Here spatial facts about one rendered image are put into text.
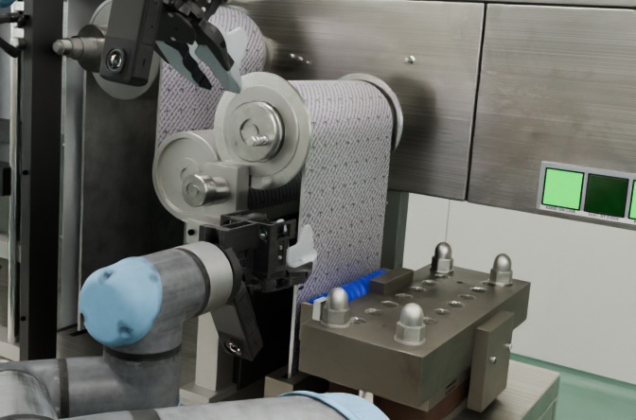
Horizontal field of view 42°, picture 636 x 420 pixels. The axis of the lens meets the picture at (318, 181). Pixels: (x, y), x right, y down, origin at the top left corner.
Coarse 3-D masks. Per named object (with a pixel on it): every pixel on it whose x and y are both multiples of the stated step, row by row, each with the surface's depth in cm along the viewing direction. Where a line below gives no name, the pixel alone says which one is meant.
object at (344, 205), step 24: (336, 168) 109; (360, 168) 115; (384, 168) 122; (312, 192) 105; (336, 192) 110; (360, 192) 116; (384, 192) 123; (312, 216) 106; (336, 216) 111; (360, 216) 117; (312, 240) 107; (336, 240) 112; (360, 240) 118; (336, 264) 113; (360, 264) 120; (312, 288) 109
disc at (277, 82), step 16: (256, 80) 104; (272, 80) 102; (224, 96) 106; (288, 96) 101; (224, 112) 107; (304, 112) 100; (304, 128) 101; (224, 144) 107; (304, 144) 101; (224, 160) 108; (304, 160) 101; (272, 176) 104; (288, 176) 103
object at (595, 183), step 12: (600, 180) 115; (612, 180) 114; (624, 180) 113; (588, 192) 116; (600, 192) 115; (612, 192) 114; (624, 192) 114; (588, 204) 116; (600, 204) 115; (612, 204) 114
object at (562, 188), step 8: (552, 176) 118; (560, 176) 118; (568, 176) 117; (576, 176) 117; (552, 184) 119; (560, 184) 118; (568, 184) 117; (576, 184) 117; (544, 192) 119; (552, 192) 119; (560, 192) 118; (568, 192) 117; (576, 192) 117; (544, 200) 119; (552, 200) 119; (560, 200) 118; (568, 200) 118; (576, 200) 117; (576, 208) 117
